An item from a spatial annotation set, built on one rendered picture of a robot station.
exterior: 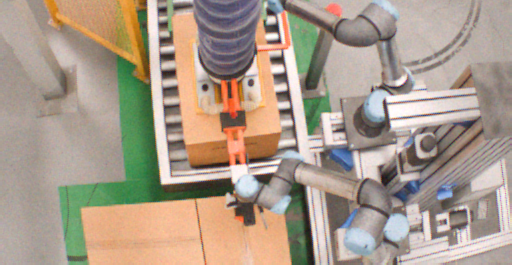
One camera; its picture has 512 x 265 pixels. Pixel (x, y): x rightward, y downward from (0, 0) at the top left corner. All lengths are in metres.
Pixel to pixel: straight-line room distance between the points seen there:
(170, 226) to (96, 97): 1.10
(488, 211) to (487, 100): 1.97
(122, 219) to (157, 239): 0.20
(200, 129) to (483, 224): 1.81
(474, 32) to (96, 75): 2.45
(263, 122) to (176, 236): 0.71
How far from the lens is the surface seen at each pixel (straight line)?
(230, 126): 2.85
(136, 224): 3.35
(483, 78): 2.08
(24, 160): 4.13
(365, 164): 3.02
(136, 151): 3.98
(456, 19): 4.52
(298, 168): 2.46
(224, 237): 3.32
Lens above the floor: 3.84
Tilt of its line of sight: 73 degrees down
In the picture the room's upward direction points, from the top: 8 degrees clockwise
